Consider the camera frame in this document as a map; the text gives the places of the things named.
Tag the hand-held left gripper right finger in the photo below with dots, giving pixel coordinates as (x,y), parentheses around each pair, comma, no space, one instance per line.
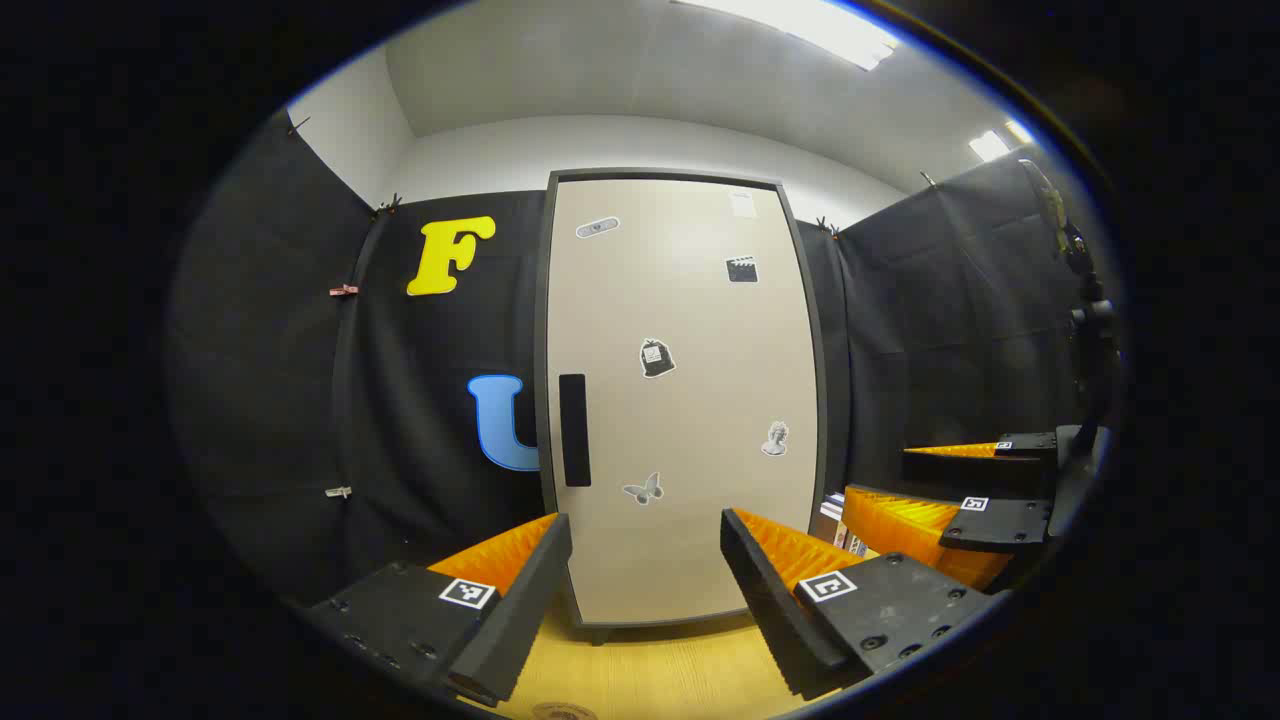
(770,610)

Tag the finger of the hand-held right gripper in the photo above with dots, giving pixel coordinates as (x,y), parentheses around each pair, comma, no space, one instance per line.
(960,470)
(1000,525)

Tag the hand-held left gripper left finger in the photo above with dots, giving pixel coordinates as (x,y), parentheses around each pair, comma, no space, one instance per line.
(520,610)

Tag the dark grey cabinet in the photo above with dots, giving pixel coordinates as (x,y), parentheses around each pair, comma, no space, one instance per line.
(542,300)

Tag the grey spine book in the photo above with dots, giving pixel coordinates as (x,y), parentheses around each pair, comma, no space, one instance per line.
(841,532)

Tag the white cover book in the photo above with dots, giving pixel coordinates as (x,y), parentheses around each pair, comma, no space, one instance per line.
(857,545)

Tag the small ceiling light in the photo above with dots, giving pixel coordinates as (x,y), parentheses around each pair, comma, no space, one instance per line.
(1000,140)

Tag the black backdrop cloth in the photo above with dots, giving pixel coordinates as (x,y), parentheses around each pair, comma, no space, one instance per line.
(260,350)

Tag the long ceiling light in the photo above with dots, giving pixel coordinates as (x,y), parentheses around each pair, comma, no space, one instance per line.
(800,25)

